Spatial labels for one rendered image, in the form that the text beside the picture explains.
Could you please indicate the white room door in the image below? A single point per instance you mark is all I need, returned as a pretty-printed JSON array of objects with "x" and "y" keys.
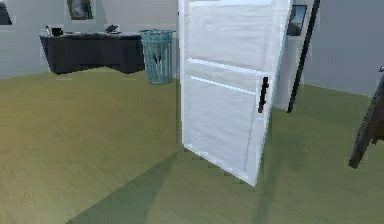
[{"x": 220, "y": 93}]

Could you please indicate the teal mesh waste bin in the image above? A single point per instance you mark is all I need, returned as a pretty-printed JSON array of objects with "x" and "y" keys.
[{"x": 157, "y": 56}]

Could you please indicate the black desk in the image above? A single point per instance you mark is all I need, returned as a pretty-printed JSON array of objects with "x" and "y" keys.
[{"x": 90, "y": 51}]

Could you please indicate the black mug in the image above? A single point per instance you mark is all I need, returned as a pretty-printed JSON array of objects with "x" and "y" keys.
[{"x": 57, "y": 31}]

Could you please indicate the small white bottle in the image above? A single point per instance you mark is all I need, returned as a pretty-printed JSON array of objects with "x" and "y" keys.
[{"x": 48, "y": 30}]

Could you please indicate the dark brown chair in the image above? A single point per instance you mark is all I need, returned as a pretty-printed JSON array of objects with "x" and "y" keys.
[{"x": 368, "y": 123}]

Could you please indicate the dark window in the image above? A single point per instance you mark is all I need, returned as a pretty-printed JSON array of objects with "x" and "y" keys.
[{"x": 4, "y": 15}]

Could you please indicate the black door frame post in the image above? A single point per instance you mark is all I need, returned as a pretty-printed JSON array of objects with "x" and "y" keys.
[{"x": 303, "y": 55}]

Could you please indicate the dark framed wall picture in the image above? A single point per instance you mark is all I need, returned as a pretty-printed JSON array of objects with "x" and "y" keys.
[{"x": 296, "y": 20}]

